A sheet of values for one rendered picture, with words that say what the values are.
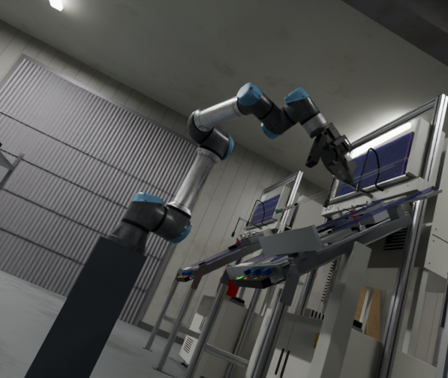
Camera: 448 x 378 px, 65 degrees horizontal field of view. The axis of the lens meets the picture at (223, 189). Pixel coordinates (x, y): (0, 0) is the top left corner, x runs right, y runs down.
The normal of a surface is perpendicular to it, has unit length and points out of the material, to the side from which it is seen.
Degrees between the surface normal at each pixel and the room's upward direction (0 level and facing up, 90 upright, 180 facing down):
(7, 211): 90
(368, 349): 90
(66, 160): 90
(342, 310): 90
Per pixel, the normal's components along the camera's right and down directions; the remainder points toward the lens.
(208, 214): 0.28, -0.24
